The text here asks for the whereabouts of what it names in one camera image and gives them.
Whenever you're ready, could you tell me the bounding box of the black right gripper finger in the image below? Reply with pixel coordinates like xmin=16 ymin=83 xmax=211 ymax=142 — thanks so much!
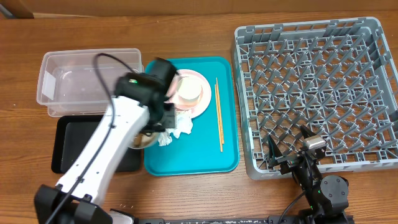
xmin=267 ymin=135 xmax=283 ymax=168
xmin=300 ymin=125 xmax=316 ymax=139

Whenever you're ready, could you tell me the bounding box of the grey dishwasher rack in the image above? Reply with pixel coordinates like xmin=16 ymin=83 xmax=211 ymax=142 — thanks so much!
xmin=233 ymin=17 xmax=397 ymax=180

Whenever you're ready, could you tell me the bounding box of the grey bowl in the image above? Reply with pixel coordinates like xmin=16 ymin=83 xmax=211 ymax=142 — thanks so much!
xmin=129 ymin=133 xmax=159 ymax=149

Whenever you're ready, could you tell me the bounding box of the teal serving tray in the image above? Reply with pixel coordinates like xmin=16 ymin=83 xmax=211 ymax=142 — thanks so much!
xmin=144 ymin=56 xmax=239 ymax=176

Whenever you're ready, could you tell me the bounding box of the small pink plate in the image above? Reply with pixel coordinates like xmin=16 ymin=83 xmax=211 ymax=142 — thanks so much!
xmin=169 ymin=77 xmax=204 ymax=110

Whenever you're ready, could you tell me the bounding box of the white napkin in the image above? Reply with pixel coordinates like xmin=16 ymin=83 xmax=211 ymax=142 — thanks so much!
xmin=157 ymin=129 xmax=172 ymax=146
xmin=172 ymin=110 xmax=193 ymax=139

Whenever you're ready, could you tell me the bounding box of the cream cup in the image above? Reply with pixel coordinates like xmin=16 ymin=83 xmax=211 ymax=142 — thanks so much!
xmin=177 ymin=77 xmax=202 ymax=102

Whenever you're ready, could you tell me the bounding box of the black plastic tray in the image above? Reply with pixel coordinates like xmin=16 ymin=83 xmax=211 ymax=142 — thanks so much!
xmin=50 ymin=114 xmax=142 ymax=174

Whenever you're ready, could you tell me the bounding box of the left wooden chopstick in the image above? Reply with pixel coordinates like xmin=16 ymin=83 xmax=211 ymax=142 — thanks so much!
xmin=215 ymin=83 xmax=223 ymax=153

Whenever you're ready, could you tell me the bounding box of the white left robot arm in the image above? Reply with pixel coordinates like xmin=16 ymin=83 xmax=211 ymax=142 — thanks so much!
xmin=34 ymin=96 xmax=150 ymax=223

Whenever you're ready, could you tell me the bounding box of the clear plastic bin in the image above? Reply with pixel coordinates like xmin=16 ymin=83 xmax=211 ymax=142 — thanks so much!
xmin=37 ymin=48 xmax=144 ymax=117

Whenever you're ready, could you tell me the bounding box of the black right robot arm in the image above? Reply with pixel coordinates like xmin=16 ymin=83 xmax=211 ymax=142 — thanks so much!
xmin=267 ymin=125 xmax=354 ymax=223

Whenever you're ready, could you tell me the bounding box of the large pink plate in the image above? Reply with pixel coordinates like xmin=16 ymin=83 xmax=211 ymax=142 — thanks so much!
xmin=167 ymin=69 xmax=212 ymax=118

